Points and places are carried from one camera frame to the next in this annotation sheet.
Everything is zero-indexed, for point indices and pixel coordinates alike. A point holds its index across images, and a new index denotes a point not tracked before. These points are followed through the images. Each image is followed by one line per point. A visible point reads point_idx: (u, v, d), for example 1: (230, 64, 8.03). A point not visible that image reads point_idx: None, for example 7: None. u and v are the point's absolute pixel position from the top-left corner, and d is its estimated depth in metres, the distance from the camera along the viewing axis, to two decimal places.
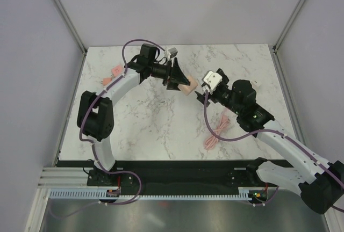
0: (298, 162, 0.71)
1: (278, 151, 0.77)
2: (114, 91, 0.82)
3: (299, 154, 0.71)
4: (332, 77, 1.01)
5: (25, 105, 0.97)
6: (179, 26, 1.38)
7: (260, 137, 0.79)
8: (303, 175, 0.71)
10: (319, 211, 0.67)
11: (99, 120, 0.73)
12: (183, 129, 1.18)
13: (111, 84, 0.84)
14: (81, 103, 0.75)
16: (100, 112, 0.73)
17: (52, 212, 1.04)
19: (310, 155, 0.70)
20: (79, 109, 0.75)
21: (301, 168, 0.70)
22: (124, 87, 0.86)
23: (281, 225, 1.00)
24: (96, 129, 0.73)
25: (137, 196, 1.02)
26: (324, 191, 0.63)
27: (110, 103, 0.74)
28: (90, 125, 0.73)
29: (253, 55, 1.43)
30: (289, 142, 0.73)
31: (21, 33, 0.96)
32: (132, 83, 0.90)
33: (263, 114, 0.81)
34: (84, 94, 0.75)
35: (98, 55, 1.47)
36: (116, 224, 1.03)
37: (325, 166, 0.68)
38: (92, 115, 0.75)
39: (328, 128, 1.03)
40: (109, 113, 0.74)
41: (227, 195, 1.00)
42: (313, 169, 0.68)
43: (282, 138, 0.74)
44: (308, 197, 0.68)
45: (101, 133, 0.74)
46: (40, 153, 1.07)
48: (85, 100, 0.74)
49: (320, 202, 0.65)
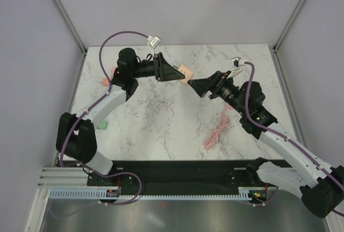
0: (300, 166, 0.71)
1: (280, 153, 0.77)
2: (96, 112, 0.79)
3: (301, 158, 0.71)
4: (333, 77, 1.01)
5: (25, 104, 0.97)
6: (179, 26, 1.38)
7: (264, 140, 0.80)
8: (306, 179, 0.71)
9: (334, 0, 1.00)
10: (318, 215, 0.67)
11: (79, 144, 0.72)
12: (184, 129, 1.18)
13: (93, 104, 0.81)
14: (62, 127, 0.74)
16: (80, 135, 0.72)
17: (53, 212, 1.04)
19: (313, 159, 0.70)
20: (59, 133, 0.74)
21: (303, 172, 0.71)
22: (108, 106, 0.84)
23: (280, 225, 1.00)
24: (77, 154, 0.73)
25: (138, 196, 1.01)
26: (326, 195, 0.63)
27: (91, 127, 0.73)
28: (71, 149, 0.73)
29: (253, 55, 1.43)
30: (292, 145, 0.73)
31: (21, 33, 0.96)
32: (117, 101, 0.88)
33: (266, 116, 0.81)
34: (64, 116, 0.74)
35: (98, 55, 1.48)
36: (116, 224, 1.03)
37: (328, 170, 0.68)
38: (72, 138, 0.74)
39: (328, 129, 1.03)
40: (90, 136, 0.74)
41: (227, 195, 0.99)
42: (315, 173, 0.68)
43: (285, 140, 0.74)
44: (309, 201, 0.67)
45: (81, 157, 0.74)
46: (39, 153, 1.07)
48: (64, 123, 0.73)
49: (321, 207, 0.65)
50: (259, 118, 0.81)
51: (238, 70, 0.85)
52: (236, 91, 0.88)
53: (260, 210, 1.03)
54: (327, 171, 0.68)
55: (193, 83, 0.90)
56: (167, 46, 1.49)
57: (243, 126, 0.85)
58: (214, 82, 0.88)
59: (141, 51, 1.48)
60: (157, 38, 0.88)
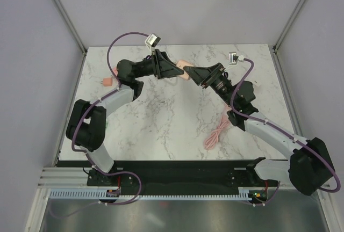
0: (278, 143, 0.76)
1: (263, 137, 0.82)
2: (108, 102, 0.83)
3: (279, 136, 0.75)
4: (333, 77, 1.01)
5: (25, 105, 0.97)
6: (179, 26, 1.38)
7: (247, 128, 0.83)
8: (285, 153, 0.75)
9: (334, 0, 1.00)
10: (307, 191, 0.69)
11: (91, 131, 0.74)
12: (184, 129, 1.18)
13: (107, 94, 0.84)
14: (74, 113, 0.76)
16: (93, 122, 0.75)
17: (52, 212, 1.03)
19: (288, 134, 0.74)
20: (70, 119, 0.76)
21: (282, 149, 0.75)
22: (119, 99, 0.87)
23: (281, 225, 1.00)
24: (86, 140, 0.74)
25: (137, 196, 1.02)
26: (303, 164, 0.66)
27: (104, 112, 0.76)
28: (81, 135, 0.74)
29: (253, 55, 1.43)
30: (270, 127, 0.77)
31: (22, 33, 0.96)
32: (125, 98, 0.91)
33: (250, 110, 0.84)
34: (78, 102, 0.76)
35: (98, 55, 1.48)
36: (116, 224, 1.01)
37: (303, 142, 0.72)
38: (84, 126, 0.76)
39: (328, 128, 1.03)
40: (101, 123, 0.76)
41: (226, 195, 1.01)
42: (291, 146, 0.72)
43: (264, 124, 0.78)
44: (297, 179, 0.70)
45: (91, 144, 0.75)
46: (39, 153, 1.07)
48: (78, 109, 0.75)
49: (305, 180, 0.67)
50: (242, 110, 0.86)
51: (235, 64, 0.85)
52: (230, 86, 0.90)
53: (261, 210, 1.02)
54: (302, 143, 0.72)
55: (191, 69, 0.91)
56: (167, 46, 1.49)
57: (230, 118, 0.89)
58: (213, 73, 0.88)
59: (141, 51, 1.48)
60: (153, 34, 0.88)
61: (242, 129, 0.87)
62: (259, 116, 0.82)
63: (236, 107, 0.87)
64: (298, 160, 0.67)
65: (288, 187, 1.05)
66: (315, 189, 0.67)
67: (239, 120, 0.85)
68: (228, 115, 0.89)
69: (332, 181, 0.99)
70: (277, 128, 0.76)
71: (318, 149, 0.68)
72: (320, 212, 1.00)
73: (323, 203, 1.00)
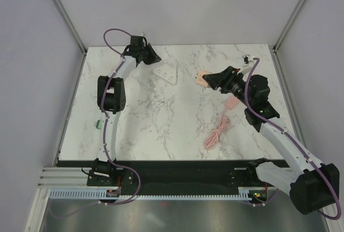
0: (290, 157, 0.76)
1: (275, 145, 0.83)
2: (121, 73, 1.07)
3: (294, 151, 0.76)
4: (333, 77, 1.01)
5: (24, 105, 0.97)
6: (178, 26, 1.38)
7: (263, 130, 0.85)
8: (294, 170, 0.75)
9: (334, 0, 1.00)
10: (303, 211, 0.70)
11: (116, 97, 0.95)
12: (184, 129, 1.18)
13: (118, 67, 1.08)
14: (100, 85, 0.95)
16: (116, 90, 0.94)
17: (52, 212, 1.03)
19: (304, 152, 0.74)
20: (98, 91, 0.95)
21: (293, 163, 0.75)
22: (128, 69, 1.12)
23: (281, 225, 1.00)
24: (114, 103, 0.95)
25: (135, 196, 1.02)
26: (309, 187, 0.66)
27: (122, 81, 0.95)
28: (109, 101, 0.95)
29: (253, 55, 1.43)
30: (287, 139, 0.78)
31: (21, 34, 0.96)
32: (130, 67, 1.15)
33: (270, 111, 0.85)
34: (100, 78, 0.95)
35: (98, 55, 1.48)
36: (116, 224, 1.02)
37: (316, 164, 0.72)
38: (109, 94, 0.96)
39: (328, 129, 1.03)
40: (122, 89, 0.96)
41: (226, 195, 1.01)
42: (303, 165, 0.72)
43: (282, 133, 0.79)
44: (298, 197, 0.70)
45: (117, 106, 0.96)
46: (40, 153, 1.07)
48: (101, 82, 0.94)
49: (305, 201, 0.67)
50: (262, 111, 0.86)
51: (247, 66, 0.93)
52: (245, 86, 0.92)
53: (261, 210, 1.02)
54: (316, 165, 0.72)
55: (208, 77, 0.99)
56: (167, 46, 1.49)
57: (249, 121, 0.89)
58: (226, 75, 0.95)
59: None
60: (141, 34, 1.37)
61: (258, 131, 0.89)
62: (279, 123, 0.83)
63: (255, 107, 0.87)
64: (305, 181, 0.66)
65: None
66: (312, 211, 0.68)
67: (257, 120, 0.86)
68: (246, 116, 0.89)
69: None
70: (295, 144, 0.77)
71: (329, 174, 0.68)
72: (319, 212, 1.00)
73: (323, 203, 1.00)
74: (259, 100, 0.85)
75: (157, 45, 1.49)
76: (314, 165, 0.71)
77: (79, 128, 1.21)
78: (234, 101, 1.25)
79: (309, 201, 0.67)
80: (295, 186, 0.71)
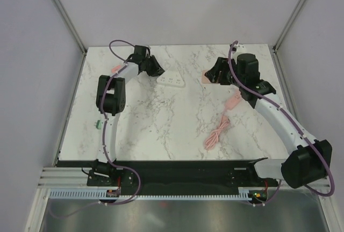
0: (285, 132, 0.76)
1: (270, 121, 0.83)
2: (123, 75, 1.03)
3: (288, 127, 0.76)
4: (333, 77, 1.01)
5: (24, 105, 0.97)
6: (178, 26, 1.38)
7: (257, 106, 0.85)
8: (288, 145, 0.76)
9: (334, 0, 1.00)
10: (293, 185, 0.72)
11: (116, 97, 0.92)
12: (184, 129, 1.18)
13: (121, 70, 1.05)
14: (100, 85, 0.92)
16: (117, 89, 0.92)
17: (52, 212, 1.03)
19: (299, 129, 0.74)
20: (98, 91, 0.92)
21: (287, 139, 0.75)
22: (130, 72, 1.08)
23: (281, 225, 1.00)
24: (114, 105, 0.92)
25: (135, 196, 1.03)
26: (302, 162, 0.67)
27: (123, 81, 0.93)
28: (110, 101, 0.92)
29: (253, 55, 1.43)
30: (282, 115, 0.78)
31: (21, 33, 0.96)
32: (133, 73, 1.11)
33: (266, 87, 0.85)
34: (101, 77, 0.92)
35: (98, 55, 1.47)
36: (116, 224, 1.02)
37: (310, 140, 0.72)
38: (109, 95, 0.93)
39: (328, 129, 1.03)
40: (122, 90, 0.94)
41: (226, 195, 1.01)
42: (298, 141, 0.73)
43: (278, 110, 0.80)
44: (288, 172, 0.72)
45: (117, 108, 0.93)
46: (39, 153, 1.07)
48: (102, 82, 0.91)
49: (296, 175, 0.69)
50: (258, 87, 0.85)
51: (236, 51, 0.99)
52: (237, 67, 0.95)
53: (261, 210, 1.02)
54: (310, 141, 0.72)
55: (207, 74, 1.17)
56: (167, 46, 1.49)
57: (246, 99, 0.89)
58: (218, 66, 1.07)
59: None
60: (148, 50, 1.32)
61: (253, 108, 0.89)
62: (275, 99, 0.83)
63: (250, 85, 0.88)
64: (298, 157, 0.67)
65: (287, 187, 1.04)
66: (301, 185, 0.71)
67: (252, 96, 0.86)
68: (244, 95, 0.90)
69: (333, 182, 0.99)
70: (290, 120, 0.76)
71: (323, 150, 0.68)
72: (319, 212, 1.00)
73: (323, 203, 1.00)
74: (249, 77, 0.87)
75: (157, 45, 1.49)
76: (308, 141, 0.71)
77: (79, 128, 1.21)
78: (234, 101, 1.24)
79: (299, 175, 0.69)
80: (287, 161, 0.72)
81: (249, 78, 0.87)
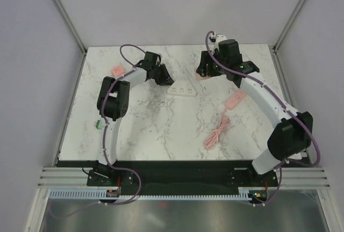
0: (269, 108, 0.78)
1: (255, 99, 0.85)
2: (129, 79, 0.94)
3: (272, 102, 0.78)
4: (333, 77, 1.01)
5: (24, 105, 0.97)
6: (179, 26, 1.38)
7: (243, 85, 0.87)
8: (272, 120, 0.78)
9: None
10: (279, 157, 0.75)
11: (119, 101, 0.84)
12: (184, 128, 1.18)
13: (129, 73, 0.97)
14: (104, 86, 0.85)
16: (120, 92, 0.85)
17: (52, 212, 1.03)
19: (281, 102, 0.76)
20: (100, 92, 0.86)
21: (271, 114, 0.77)
22: (137, 78, 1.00)
23: (281, 225, 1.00)
24: (114, 109, 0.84)
25: (136, 196, 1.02)
26: (286, 133, 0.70)
27: (128, 84, 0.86)
28: (111, 104, 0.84)
29: (253, 55, 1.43)
30: (266, 91, 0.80)
31: (21, 34, 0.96)
32: (140, 78, 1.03)
33: (250, 67, 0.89)
34: (106, 78, 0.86)
35: (98, 55, 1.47)
36: (116, 224, 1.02)
37: (293, 113, 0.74)
38: (112, 98, 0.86)
39: (328, 128, 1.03)
40: (126, 95, 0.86)
41: (226, 195, 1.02)
42: (281, 114, 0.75)
43: (261, 87, 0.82)
44: (274, 145, 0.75)
45: (118, 113, 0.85)
46: (39, 153, 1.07)
48: (106, 82, 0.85)
49: (281, 146, 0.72)
50: (243, 67, 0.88)
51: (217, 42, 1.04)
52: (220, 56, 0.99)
53: (261, 210, 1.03)
54: (293, 113, 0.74)
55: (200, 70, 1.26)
56: (167, 46, 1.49)
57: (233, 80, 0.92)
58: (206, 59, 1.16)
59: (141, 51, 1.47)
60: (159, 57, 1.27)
61: (239, 88, 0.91)
62: (259, 77, 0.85)
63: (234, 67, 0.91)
64: (281, 129, 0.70)
65: (287, 187, 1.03)
66: (287, 156, 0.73)
67: (237, 75, 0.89)
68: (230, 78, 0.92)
69: (333, 182, 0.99)
70: (273, 95, 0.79)
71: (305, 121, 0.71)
72: (319, 212, 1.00)
73: (323, 204, 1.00)
74: (231, 58, 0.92)
75: (157, 45, 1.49)
76: (291, 114, 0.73)
77: (78, 128, 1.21)
78: (234, 101, 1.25)
79: (284, 146, 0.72)
80: (273, 135, 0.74)
81: (231, 59, 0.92)
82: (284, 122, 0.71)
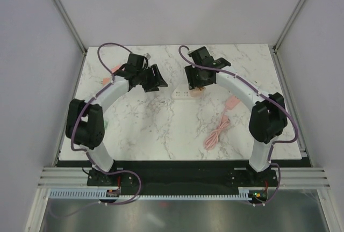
0: (244, 95, 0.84)
1: (232, 91, 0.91)
2: (104, 98, 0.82)
3: (245, 89, 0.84)
4: (333, 77, 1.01)
5: (24, 106, 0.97)
6: (179, 26, 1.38)
7: (219, 80, 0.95)
8: (249, 106, 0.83)
9: None
10: (262, 139, 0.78)
11: (90, 128, 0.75)
12: (184, 128, 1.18)
13: (100, 91, 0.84)
14: (71, 112, 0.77)
16: (90, 120, 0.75)
17: (52, 212, 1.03)
19: (253, 88, 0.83)
20: (69, 118, 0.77)
21: (247, 100, 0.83)
22: (114, 93, 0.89)
23: (281, 225, 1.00)
24: (86, 138, 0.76)
25: (137, 196, 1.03)
26: (262, 113, 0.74)
27: (100, 109, 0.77)
28: (80, 131, 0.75)
29: (253, 55, 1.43)
30: (239, 81, 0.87)
31: (21, 34, 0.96)
32: (119, 91, 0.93)
33: (221, 63, 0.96)
34: (73, 102, 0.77)
35: (98, 55, 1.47)
36: (116, 224, 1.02)
37: (266, 95, 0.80)
38: (81, 124, 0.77)
39: (328, 129, 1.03)
40: (98, 120, 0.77)
41: (226, 195, 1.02)
42: (255, 98, 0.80)
43: (234, 78, 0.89)
44: (256, 129, 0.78)
45: (91, 141, 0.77)
46: (39, 153, 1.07)
48: (74, 108, 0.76)
49: (260, 127, 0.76)
50: (216, 64, 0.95)
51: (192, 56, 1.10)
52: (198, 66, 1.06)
53: (261, 210, 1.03)
54: (265, 95, 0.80)
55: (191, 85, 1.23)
56: (167, 46, 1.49)
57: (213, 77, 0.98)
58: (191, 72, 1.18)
59: (141, 51, 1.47)
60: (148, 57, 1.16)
61: (217, 83, 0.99)
62: (231, 71, 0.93)
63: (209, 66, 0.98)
64: (258, 111, 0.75)
65: (287, 187, 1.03)
66: (270, 136, 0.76)
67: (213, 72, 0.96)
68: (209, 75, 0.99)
69: (333, 182, 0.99)
70: (246, 82, 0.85)
71: (277, 100, 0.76)
72: (319, 212, 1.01)
73: (323, 203, 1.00)
74: (205, 59, 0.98)
75: (156, 45, 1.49)
76: (263, 96, 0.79)
77: None
78: (234, 101, 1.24)
79: (264, 127, 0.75)
80: (253, 119, 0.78)
81: (205, 61, 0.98)
82: (259, 104, 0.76)
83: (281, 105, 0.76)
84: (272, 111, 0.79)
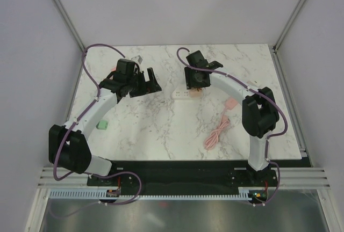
0: (235, 92, 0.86)
1: (225, 89, 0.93)
2: (86, 121, 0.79)
3: (236, 86, 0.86)
4: (333, 77, 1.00)
5: (24, 106, 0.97)
6: (179, 26, 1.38)
7: (213, 80, 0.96)
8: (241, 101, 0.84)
9: None
10: (254, 134, 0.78)
11: (73, 155, 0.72)
12: (184, 128, 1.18)
13: (83, 112, 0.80)
14: (52, 140, 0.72)
16: (73, 146, 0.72)
17: (52, 212, 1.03)
19: (243, 84, 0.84)
20: (51, 147, 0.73)
21: (238, 96, 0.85)
22: (99, 110, 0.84)
23: (281, 225, 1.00)
24: (70, 163, 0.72)
25: (137, 196, 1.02)
26: (252, 107, 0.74)
27: (83, 137, 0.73)
28: (64, 159, 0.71)
29: (253, 55, 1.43)
30: (230, 79, 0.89)
31: (21, 33, 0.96)
32: (107, 106, 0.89)
33: (214, 65, 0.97)
34: (54, 129, 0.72)
35: (98, 55, 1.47)
36: (116, 224, 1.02)
37: (256, 90, 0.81)
38: (65, 150, 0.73)
39: (328, 129, 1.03)
40: (81, 146, 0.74)
41: (227, 195, 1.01)
42: (244, 93, 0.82)
43: (226, 77, 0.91)
44: (248, 124, 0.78)
45: (75, 166, 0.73)
46: (39, 153, 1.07)
48: (55, 135, 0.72)
49: (252, 122, 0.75)
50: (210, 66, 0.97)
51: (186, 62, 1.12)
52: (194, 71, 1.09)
53: (260, 210, 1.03)
54: (254, 90, 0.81)
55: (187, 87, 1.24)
56: (167, 46, 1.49)
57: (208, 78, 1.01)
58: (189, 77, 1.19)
59: (141, 51, 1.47)
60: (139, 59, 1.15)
61: (212, 84, 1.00)
62: (222, 70, 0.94)
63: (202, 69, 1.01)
64: (248, 104, 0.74)
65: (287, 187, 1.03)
66: (262, 131, 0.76)
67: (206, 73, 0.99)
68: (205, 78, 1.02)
69: (333, 182, 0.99)
70: (235, 80, 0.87)
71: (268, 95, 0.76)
72: (319, 213, 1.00)
73: (323, 204, 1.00)
74: (199, 63, 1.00)
75: (156, 45, 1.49)
76: (253, 91, 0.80)
77: None
78: (234, 101, 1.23)
79: (255, 121, 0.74)
80: (244, 114, 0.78)
81: (199, 64, 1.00)
82: (249, 98, 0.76)
83: (271, 99, 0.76)
84: (264, 107, 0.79)
